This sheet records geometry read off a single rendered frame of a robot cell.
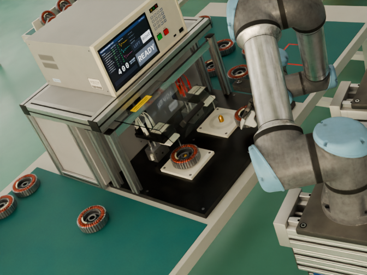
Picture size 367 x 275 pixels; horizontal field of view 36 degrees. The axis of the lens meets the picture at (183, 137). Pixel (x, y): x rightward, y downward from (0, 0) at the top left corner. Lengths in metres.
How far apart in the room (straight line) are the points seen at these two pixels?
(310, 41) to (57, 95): 1.00
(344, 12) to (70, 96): 1.40
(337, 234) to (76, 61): 1.10
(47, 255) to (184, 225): 0.51
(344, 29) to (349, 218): 1.47
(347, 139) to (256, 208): 1.74
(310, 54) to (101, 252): 0.95
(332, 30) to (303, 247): 1.41
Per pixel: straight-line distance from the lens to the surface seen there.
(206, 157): 2.08
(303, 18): 1.48
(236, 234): 2.86
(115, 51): 1.95
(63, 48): 2.02
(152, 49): 2.07
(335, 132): 1.26
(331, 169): 1.26
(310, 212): 1.42
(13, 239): 2.23
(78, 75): 2.05
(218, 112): 2.29
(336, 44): 2.59
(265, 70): 1.37
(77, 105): 2.03
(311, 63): 1.69
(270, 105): 1.33
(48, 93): 2.20
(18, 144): 4.34
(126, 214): 2.05
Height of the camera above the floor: 2.05
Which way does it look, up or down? 35 degrees down
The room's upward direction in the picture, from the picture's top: 22 degrees counter-clockwise
